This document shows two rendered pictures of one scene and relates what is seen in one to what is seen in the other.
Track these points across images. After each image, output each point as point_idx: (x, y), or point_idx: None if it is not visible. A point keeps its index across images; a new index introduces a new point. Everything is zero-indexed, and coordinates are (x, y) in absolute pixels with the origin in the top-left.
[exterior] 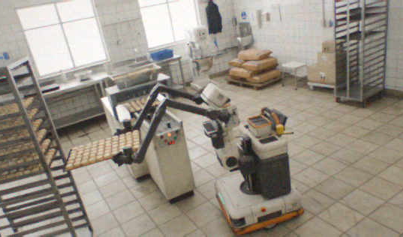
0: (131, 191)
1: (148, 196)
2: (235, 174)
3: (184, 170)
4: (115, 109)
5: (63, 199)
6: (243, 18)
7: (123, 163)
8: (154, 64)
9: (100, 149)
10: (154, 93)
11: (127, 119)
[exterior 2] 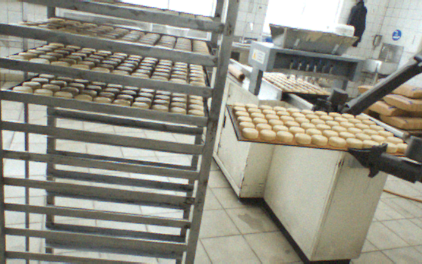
0: (231, 216)
1: (261, 235)
2: (414, 257)
3: (359, 221)
4: (260, 78)
5: (116, 187)
6: (393, 39)
7: (395, 173)
8: (338, 33)
9: (307, 124)
10: None
11: (343, 91)
